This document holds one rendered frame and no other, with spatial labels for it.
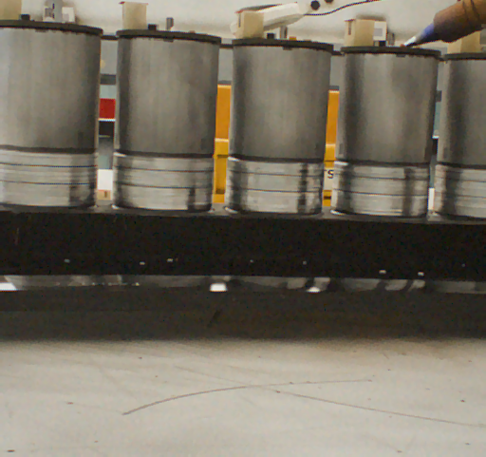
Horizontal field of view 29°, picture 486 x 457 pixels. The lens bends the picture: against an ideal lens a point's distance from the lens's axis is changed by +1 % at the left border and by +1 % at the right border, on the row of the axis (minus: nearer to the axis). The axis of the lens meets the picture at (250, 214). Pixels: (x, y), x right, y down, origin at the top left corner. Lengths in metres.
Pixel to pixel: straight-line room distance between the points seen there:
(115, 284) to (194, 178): 0.05
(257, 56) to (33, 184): 0.06
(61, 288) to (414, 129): 0.10
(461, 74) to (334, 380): 0.11
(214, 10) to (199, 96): 4.43
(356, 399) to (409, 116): 0.10
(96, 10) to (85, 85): 4.54
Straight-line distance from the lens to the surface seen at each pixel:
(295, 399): 0.16
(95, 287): 0.18
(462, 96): 0.25
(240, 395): 0.16
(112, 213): 0.22
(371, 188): 0.23
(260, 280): 0.20
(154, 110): 0.22
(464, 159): 0.25
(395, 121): 0.23
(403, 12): 4.63
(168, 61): 0.22
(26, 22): 0.22
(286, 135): 0.22
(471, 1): 0.23
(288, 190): 0.23
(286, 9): 2.82
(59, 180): 0.22
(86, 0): 4.78
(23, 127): 0.22
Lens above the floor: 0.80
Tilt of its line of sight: 6 degrees down
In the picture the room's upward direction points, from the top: 3 degrees clockwise
